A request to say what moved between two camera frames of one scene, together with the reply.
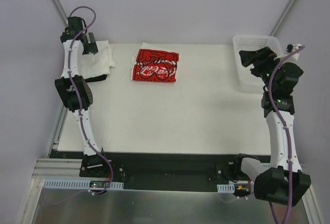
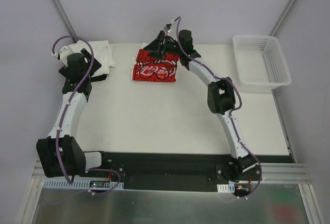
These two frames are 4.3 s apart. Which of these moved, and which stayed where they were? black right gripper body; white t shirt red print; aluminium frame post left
Moved: black right gripper body
Stayed: aluminium frame post left; white t shirt red print
